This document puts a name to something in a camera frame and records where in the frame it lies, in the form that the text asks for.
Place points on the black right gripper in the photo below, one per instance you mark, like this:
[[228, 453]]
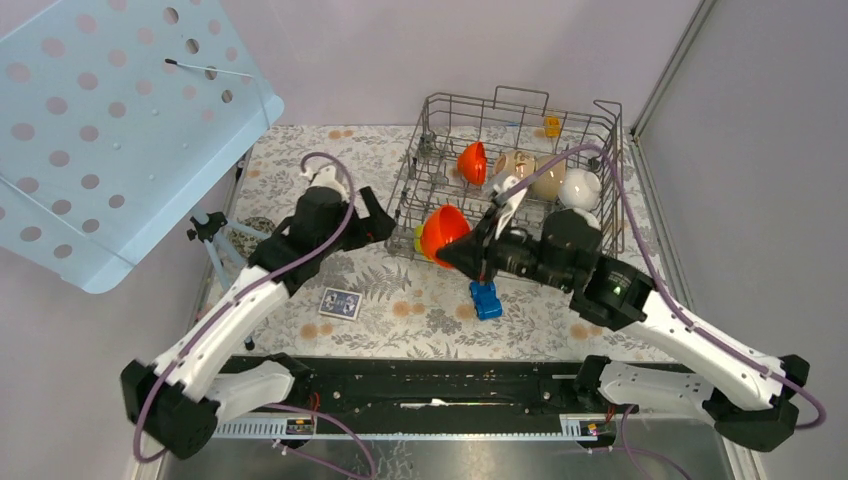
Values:
[[474, 253]]

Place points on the light blue perforated board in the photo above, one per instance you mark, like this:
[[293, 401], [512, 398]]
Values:
[[117, 117]]

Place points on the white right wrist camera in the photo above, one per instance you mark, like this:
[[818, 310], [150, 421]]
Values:
[[507, 203]]

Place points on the yellow clip on rack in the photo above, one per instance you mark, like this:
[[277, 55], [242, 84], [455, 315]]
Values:
[[552, 127]]

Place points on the white bowl front right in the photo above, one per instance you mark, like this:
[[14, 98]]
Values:
[[590, 219]]

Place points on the white bowl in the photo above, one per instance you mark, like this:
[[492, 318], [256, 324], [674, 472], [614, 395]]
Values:
[[580, 188], [590, 219]]

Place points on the blue toy car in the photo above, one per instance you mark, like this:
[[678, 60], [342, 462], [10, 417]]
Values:
[[486, 302]]

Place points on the aluminium frame post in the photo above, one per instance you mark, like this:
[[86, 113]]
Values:
[[672, 66]]

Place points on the blue playing card box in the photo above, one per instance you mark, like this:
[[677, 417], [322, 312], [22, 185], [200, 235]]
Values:
[[340, 304]]

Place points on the grey wire dish rack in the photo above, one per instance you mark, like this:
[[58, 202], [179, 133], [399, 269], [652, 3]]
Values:
[[511, 119]]

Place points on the white bowl back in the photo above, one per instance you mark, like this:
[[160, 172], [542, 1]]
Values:
[[580, 188]]

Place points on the floral tablecloth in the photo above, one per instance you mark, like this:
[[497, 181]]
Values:
[[411, 307]]

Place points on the yellow bowl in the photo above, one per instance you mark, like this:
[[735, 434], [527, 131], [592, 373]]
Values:
[[417, 239]]

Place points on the plain beige bowl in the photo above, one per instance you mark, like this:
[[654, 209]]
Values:
[[546, 187]]

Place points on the speckled stone coaster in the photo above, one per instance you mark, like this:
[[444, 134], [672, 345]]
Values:
[[245, 243]]

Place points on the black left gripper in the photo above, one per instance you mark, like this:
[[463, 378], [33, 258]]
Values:
[[380, 224]]

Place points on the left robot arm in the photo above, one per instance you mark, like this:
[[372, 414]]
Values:
[[180, 398]]

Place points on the orange bowl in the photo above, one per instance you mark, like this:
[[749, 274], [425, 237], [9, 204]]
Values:
[[472, 164], [445, 225]]

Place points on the beige bowl with leaf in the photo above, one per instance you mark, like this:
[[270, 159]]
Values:
[[518, 163]]

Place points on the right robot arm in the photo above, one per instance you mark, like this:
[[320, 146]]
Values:
[[745, 395]]

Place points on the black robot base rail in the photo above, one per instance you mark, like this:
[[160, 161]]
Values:
[[445, 399]]

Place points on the light blue tripod stand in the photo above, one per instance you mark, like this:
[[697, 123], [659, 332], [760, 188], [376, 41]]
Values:
[[211, 230]]

